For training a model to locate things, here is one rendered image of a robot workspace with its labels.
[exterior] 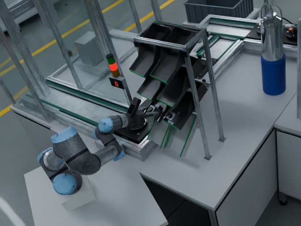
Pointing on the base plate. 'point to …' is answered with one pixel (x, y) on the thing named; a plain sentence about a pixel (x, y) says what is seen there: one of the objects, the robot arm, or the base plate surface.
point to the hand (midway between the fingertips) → (152, 109)
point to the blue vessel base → (273, 76)
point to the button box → (103, 144)
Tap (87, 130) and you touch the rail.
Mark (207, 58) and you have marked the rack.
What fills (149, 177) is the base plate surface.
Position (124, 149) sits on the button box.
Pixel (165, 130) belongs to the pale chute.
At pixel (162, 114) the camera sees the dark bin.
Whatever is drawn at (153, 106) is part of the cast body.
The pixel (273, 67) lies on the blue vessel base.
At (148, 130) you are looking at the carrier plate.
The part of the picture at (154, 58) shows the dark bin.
